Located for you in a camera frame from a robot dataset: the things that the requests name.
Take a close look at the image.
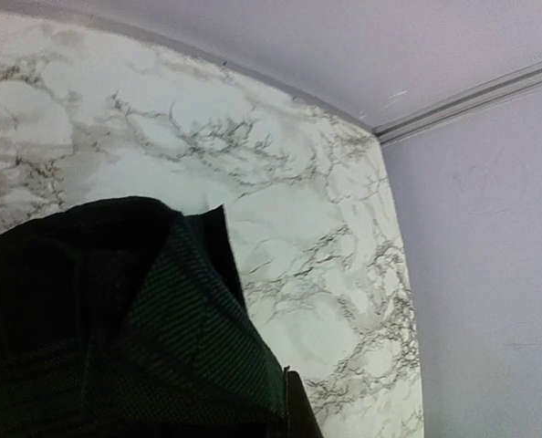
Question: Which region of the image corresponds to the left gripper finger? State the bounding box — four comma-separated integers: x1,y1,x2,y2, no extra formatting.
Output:
284,368,323,438

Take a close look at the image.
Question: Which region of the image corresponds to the dark green plaid garment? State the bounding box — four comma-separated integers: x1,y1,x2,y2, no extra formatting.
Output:
0,197,287,437

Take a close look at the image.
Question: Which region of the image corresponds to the right aluminium corner post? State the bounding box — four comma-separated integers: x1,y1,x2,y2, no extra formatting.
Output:
372,61,542,146

